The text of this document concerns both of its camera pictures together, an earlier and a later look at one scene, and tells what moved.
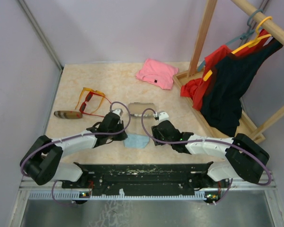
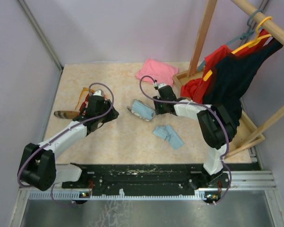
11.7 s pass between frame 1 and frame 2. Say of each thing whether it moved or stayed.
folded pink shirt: stayed
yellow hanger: stayed
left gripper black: moved
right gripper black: moved
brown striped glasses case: stayed
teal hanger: stayed
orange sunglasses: stayed
